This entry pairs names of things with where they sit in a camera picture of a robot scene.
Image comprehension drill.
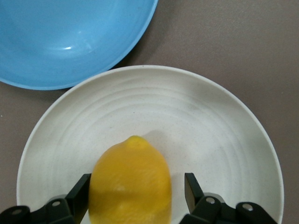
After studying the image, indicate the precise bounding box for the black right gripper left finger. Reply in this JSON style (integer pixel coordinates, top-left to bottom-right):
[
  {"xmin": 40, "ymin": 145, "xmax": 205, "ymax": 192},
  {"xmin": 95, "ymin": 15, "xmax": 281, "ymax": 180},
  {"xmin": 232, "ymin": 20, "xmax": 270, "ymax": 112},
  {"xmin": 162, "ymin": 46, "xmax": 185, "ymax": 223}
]
[{"xmin": 0, "ymin": 173, "xmax": 92, "ymax": 224}]

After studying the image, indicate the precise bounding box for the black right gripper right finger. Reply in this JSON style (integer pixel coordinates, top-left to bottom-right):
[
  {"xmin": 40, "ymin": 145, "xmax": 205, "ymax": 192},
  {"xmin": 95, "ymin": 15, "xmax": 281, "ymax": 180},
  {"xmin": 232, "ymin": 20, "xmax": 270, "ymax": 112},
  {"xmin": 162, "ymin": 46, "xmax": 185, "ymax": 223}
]
[{"xmin": 181, "ymin": 172, "xmax": 281, "ymax": 224}]

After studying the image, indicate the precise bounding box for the yellow lemon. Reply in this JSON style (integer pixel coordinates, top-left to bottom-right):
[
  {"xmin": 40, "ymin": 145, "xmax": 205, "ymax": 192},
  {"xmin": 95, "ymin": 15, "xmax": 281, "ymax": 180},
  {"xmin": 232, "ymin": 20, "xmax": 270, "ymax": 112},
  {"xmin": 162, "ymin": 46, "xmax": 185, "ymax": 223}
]
[{"xmin": 88, "ymin": 135, "xmax": 173, "ymax": 224}]

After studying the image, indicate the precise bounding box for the cream white plate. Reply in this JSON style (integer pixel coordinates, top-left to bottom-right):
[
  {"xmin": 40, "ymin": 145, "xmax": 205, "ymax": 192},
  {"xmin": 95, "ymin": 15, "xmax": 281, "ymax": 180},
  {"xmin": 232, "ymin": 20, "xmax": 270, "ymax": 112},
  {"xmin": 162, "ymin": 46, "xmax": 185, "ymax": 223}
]
[{"xmin": 16, "ymin": 64, "xmax": 285, "ymax": 224}]

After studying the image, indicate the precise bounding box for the blue plate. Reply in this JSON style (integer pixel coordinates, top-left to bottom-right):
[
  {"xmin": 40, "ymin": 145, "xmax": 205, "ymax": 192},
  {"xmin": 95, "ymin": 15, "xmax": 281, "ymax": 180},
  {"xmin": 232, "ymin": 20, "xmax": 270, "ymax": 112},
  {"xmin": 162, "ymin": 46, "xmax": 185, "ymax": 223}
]
[{"xmin": 0, "ymin": 0, "xmax": 159, "ymax": 91}]

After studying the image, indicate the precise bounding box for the brown table cover sheet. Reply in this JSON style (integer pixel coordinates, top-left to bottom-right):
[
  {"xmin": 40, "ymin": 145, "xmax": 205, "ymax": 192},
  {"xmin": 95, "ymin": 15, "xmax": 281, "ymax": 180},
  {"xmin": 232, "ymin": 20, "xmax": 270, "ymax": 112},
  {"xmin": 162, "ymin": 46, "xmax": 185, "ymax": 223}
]
[{"xmin": 0, "ymin": 0, "xmax": 299, "ymax": 224}]

